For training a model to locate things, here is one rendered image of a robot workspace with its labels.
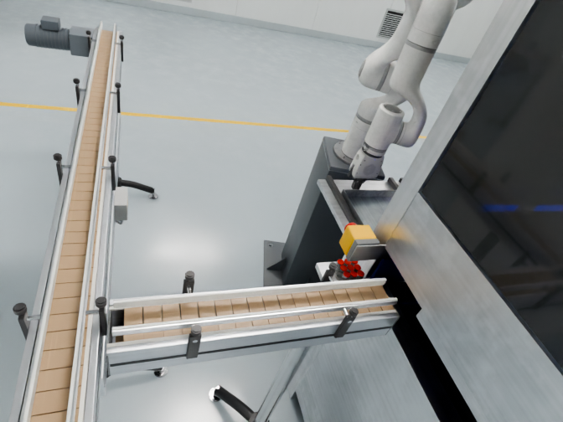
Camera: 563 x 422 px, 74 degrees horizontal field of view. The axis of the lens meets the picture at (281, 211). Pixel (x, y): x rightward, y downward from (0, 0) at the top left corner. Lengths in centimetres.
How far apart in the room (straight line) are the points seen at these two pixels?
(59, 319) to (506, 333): 86
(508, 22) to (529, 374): 62
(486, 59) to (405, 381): 76
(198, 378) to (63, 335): 104
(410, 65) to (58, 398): 113
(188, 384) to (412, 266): 117
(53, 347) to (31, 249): 148
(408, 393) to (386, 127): 76
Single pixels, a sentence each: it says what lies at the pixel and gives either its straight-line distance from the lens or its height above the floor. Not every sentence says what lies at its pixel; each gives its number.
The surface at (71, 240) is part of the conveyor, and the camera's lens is 103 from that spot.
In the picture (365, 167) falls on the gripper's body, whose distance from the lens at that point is 134.
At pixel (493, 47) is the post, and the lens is 87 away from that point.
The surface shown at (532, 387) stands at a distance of 82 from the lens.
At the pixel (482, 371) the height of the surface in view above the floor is 107.
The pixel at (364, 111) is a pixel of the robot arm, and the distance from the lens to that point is 159.
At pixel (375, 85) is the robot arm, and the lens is 154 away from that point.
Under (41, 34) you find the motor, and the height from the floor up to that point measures 90.
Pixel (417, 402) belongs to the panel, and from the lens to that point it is 106.
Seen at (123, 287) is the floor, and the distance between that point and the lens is 208.
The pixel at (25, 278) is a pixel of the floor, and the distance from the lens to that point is 220.
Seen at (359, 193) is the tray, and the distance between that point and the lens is 143.
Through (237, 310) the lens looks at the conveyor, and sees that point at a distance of 90.
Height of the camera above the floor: 167
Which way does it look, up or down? 40 degrees down
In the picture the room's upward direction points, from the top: 18 degrees clockwise
